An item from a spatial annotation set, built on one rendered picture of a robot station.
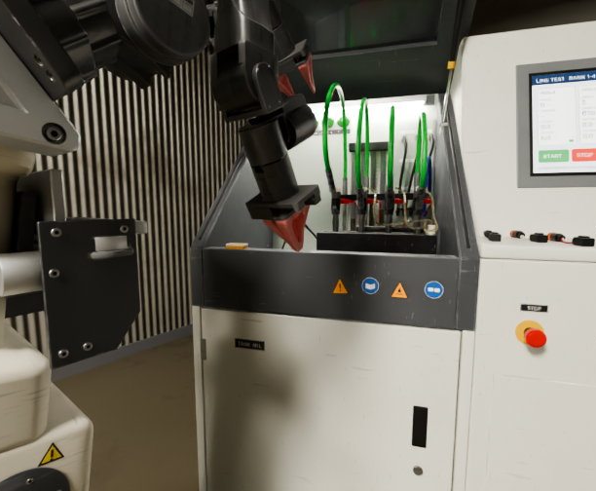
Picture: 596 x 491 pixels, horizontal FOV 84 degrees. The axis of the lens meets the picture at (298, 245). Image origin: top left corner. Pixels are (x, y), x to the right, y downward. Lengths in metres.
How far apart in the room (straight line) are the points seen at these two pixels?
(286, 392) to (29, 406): 0.60
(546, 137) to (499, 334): 0.55
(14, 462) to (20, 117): 0.36
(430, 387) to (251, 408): 0.46
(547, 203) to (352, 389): 0.69
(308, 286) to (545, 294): 0.50
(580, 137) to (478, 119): 0.25
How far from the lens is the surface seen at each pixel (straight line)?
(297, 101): 0.53
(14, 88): 0.32
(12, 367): 0.48
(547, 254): 0.83
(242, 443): 1.08
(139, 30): 0.37
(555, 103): 1.18
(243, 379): 0.97
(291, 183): 0.48
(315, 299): 0.82
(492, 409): 0.92
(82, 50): 0.34
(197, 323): 0.97
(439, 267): 0.79
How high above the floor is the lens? 1.06
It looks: 7 degrees down
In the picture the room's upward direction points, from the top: straight up
